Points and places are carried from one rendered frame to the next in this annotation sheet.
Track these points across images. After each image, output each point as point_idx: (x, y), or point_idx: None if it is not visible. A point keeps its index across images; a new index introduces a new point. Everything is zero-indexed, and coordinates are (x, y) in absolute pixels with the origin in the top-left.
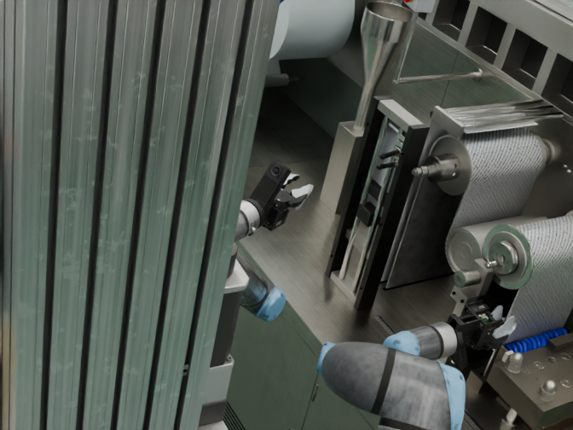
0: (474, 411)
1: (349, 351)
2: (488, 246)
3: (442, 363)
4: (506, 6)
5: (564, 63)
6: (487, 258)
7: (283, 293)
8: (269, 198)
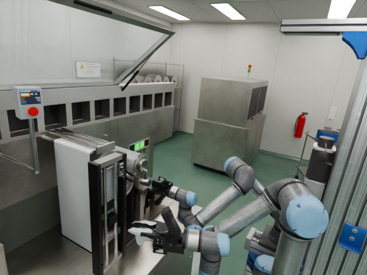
0: (159, 210)
1: (249, 174)
2: (135, 170)
3: (231, 160)
4: None
5: None
6: (136, 174)
7: (206, 226)
8: (177, 223)
